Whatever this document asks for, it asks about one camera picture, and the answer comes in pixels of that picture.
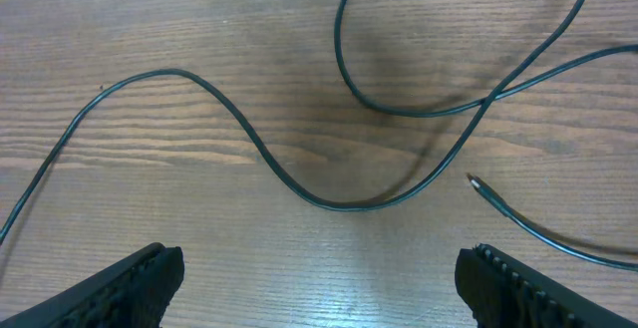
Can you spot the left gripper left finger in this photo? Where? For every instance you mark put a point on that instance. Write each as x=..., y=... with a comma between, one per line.
x=134, y=292

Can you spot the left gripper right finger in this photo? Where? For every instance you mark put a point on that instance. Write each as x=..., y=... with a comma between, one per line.
x=502, y=292

